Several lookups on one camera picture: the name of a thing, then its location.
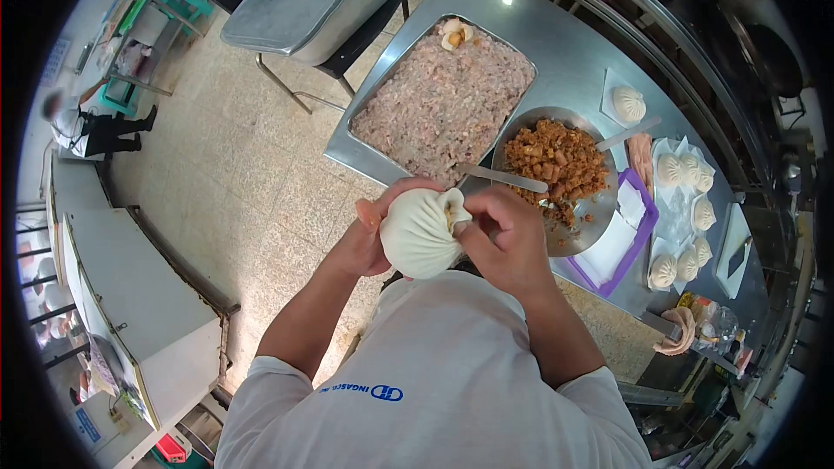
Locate metal tray of minced meat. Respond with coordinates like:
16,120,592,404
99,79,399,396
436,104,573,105
347,13,539,188

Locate dark knife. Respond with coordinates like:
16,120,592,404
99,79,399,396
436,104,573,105
726,236,754,279

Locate pleated white dough bun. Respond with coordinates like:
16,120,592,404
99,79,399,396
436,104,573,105
379,187,474,280

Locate black wok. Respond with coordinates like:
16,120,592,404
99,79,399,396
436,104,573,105
741,24,805,100

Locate metal rack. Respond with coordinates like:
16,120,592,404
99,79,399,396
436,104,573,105
572,0,778,191

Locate person's left fingers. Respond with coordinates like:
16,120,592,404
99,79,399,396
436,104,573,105
356,176,446,229

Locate black metal-legged stool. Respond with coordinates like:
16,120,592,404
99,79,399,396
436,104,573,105
254,0,412,116

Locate person's body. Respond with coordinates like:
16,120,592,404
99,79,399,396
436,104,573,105
215,270,653,469

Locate white counter cabinet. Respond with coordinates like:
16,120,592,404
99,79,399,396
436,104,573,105
48,155,242,432

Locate row of raw buns on papers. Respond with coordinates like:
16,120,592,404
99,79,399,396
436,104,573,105
648,137,718,294

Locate round raw bun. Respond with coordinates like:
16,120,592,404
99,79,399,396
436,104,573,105
612,85,648,124

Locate clear plastic bag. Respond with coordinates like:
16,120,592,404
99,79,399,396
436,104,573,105
678,292,741,354

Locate purple plastic tray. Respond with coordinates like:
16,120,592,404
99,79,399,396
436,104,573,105
564,167,661,299

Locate cluttered metal table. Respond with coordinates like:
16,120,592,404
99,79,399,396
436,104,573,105
73,0,204,100

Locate brown cooked filling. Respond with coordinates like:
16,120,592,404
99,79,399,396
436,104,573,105
503,119,611,229

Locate pink meat slices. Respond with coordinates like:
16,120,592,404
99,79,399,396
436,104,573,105
627,133,654,198

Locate flat metal spatula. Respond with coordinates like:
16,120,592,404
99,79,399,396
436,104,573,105
593,116,663,152
453,162,550,195

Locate person's right hand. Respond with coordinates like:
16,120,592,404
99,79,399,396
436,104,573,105
453,185,559,298

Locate stack of white paper squares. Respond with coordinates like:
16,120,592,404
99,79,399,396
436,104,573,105
573,180,647,289

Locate white cutting board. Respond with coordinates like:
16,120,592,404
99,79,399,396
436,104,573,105
715,202,755,301

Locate person's right thumb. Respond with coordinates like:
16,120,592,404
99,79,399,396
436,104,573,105
453,220,500,260

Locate person's left hand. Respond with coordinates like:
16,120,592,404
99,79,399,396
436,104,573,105
330,176,446,278

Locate person's right fingers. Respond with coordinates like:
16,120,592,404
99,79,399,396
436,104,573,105
459,185,543,235

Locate peeled eggs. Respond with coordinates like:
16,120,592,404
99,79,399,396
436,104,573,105
439,17,475,52

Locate round metal bowl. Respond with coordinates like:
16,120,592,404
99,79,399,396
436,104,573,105
490,106,620,259

